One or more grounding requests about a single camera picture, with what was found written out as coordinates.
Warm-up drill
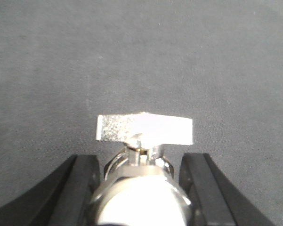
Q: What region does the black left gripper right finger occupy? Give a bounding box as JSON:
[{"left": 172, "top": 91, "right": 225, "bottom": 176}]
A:
[{"left": 179, "top": 153, "right": 273, "bottom": 226}]

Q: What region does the silver metal valve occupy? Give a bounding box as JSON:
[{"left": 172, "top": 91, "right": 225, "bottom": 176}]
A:
[{"left": 86, "top": 112, "right": 193, "bottom": 226}]

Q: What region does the black conveyor belt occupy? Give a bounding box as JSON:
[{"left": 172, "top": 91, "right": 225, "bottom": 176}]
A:
[{"left": 0, "top": 0, "right": 283, "bottom": 226}]

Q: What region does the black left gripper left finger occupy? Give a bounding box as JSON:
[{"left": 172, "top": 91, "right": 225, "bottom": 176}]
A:
[{"left": 0, "top": 155, "right": 100, "bottom": 226}]

